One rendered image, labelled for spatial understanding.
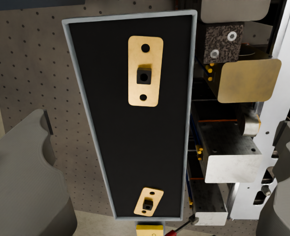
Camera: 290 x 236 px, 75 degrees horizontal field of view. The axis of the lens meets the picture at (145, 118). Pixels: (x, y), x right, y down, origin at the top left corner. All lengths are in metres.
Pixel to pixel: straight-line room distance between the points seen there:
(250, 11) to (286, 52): 0.16
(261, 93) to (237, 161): 0.13
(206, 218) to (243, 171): 0.26
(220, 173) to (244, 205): 0.33
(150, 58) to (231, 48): 0.13
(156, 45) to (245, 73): 0.18
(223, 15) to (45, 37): 0.61
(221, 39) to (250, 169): 0.26
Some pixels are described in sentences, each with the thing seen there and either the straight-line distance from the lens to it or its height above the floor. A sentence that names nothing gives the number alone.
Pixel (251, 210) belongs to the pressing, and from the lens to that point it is 0.77.
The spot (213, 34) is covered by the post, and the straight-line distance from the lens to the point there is 0.29.
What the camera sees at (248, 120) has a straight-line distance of 0.37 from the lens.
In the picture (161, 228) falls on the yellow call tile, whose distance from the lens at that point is 0.48.
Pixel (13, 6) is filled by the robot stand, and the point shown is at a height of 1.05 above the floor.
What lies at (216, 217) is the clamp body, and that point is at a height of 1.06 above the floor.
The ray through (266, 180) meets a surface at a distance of 0.69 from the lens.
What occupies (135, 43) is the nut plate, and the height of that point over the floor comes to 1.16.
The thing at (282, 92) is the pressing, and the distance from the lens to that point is 0.50.
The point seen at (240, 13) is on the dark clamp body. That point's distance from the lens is 0.32.
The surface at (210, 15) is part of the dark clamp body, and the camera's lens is 0.31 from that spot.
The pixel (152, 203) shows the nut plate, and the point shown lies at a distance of 0.38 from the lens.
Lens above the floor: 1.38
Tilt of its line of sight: 58 degrees down
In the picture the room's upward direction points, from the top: 175 degrees counter-clockwise
